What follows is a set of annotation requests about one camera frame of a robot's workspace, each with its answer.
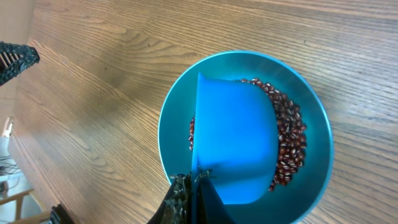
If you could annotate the blue plastic measuring scoop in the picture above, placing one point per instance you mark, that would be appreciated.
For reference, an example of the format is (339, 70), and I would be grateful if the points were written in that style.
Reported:
(236, 137)

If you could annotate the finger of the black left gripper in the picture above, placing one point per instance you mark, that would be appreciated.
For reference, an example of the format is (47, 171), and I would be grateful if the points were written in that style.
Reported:
(15, 59)

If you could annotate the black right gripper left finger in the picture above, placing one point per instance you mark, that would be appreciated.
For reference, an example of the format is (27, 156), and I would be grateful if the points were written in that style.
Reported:
(176, 205)

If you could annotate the wooden chair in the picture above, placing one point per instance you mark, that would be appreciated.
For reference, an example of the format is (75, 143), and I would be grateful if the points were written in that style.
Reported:
(43, 217)

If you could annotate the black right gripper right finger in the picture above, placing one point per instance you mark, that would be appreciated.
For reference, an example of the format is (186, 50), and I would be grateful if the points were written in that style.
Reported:
(209, 207)

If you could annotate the teal blue bowl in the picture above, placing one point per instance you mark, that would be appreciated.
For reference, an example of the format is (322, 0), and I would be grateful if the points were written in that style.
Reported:
(286, 204)

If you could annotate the red beans in bowl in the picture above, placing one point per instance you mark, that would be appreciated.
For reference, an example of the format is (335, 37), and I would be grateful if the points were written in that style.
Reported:
(291, 139)

